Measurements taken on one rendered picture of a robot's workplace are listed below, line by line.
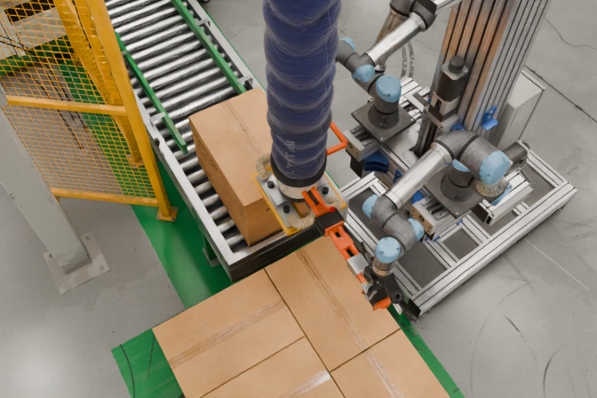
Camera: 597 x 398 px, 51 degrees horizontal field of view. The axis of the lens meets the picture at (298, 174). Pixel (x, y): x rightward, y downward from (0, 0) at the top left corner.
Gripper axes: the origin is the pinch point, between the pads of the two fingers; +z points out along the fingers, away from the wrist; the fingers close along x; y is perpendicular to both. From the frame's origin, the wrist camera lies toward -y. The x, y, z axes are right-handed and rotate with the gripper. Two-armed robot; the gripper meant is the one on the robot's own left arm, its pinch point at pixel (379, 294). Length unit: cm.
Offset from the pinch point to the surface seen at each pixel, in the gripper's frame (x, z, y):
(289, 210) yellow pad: 10, 9, 52
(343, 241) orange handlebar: 1.0, -1.3, 24.8
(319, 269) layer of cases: -2, 66, 45
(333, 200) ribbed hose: -7.5, 5.9, 46.2
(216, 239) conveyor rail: 36, 61, 81
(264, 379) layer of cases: 46, 66, 10
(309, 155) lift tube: 3, -28, 50
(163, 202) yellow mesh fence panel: 48, 103, 140
